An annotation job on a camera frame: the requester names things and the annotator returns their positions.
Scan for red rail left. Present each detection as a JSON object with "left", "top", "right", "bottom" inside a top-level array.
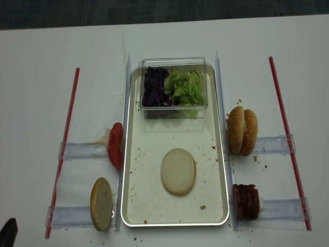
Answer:
[{"left": 45, "top": 67, "right": 80, "bottom": 239}]

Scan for red rail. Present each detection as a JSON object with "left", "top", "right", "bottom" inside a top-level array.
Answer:
[
  {"left": 268, "top": 56, "right": 312, "bottom": 231},
  {"left": 45, "top": 67, "right": 80, "bottom": 239}
]

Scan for sesame bun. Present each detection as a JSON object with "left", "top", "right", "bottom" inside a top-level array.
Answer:
[
  {"left": 227, "top": 106, "right": 245, "bottom": 153},
  {"left": 240, "top": 109, "right": 258, "bottom": 156}
]

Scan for clear track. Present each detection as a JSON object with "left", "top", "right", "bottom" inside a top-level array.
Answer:
[
  {"left": 252, "top": 134, "right": 296, "bottom": 154},
  {"left": 63, "top": 142, "right": 108, "bottom": 160},
  {"left": 258, "top": 198, "right": 312, "bottom": 221},
  {"left": 46, "top": 206, "right": 93, "bottom": 227}
]

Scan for clear track lower left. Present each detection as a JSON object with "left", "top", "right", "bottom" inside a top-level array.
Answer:
[{"left": 46, "top": 206, "right": 93, "bottom": 227}]

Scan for sesame bun top rear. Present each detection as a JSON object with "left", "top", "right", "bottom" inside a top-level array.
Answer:
[{"left": 240, "top": 109, "right": 258, "bottom": 156}]

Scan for bun half on tray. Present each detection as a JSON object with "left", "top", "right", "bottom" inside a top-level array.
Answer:
[{"left": 161, "top": 148, "right": 196, "bottom": 196}]

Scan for clear track upper left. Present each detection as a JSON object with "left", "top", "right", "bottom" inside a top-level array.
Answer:
[{"left": 63, "top": 142, "right": 108, "bottom": 160}]

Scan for green lettuce shreds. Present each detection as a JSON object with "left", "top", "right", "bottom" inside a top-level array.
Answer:
[{"left": 164, "top": 69, "right": 205, "bottom": 105}]

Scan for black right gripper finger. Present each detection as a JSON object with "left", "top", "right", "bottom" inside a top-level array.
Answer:
[{"left": 0, "top": 218, "right": 18, "bottom": 247}]

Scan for red rail right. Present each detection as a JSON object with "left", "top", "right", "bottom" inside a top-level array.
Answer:
[{"left": 268, "top": 56, "right": 312, "bottom": 231}]

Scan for clear long rail left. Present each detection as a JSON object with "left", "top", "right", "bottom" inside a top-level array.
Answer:
[{"left": 113, "top": 56, "right": 131, "bottom": 232}]

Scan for upright bun half left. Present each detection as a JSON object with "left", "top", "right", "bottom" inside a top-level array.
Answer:
[{"left": 90, "top": 178, "right": 113, "bottom": 231}]

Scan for clear track lower right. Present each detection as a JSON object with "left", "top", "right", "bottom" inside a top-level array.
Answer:
[{"left": 258, "top": 198, "right": 312, "bottom": 221}]

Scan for white pusher block left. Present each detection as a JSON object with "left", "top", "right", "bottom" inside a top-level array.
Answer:
[{"left": 104, "top": 128, "right": 111, "bottom": 149}]

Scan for clear track upper right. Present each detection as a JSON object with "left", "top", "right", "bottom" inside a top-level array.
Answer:
[{"left": 252, "top": 134, "right": 296, "bottom": 154}]

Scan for clear plastic salad container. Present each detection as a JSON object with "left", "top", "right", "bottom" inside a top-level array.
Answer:
[{"left": 136, "top": 57, "right": 208, "bottom": 119}]

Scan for cream metal serving tray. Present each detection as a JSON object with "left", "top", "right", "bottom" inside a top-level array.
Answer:
[{"left": 121, "top": 64, "right": 229, "bottom": 227}]

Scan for sesame bun top front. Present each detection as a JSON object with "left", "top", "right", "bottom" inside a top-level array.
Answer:
[{"left": 227, "top": 106, "right": 245, "bottom": 153}]

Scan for purple cabbage shreds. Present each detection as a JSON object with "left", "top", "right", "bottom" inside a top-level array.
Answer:
[{"left": 142, "top": 67, "right": 169, "bottom": 107}]

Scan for clear long rail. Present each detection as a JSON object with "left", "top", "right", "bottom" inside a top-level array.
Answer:
[
  {"left": 215, "top": 51, "right": 239, "bottom": 232},
  {"left": 113, "top": 56, "right": 131, "bottom": 232}
]

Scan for clear long rail right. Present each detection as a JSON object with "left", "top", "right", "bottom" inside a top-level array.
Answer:
[{"left": 215, "top": 51, "right": 239, "bottom": 232}]

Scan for white pusher block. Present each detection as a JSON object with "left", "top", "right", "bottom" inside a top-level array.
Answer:
[
  {"left": 259, "top": 197, "right": 264, "bottom": 214},
  {"left": 104, "top": 128, "right": 111, "bottom": 149}
]

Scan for white pusher block right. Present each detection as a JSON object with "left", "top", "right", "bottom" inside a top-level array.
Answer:
[{"left": 259, "top": 197, "right": 264, "bottom": 214}]

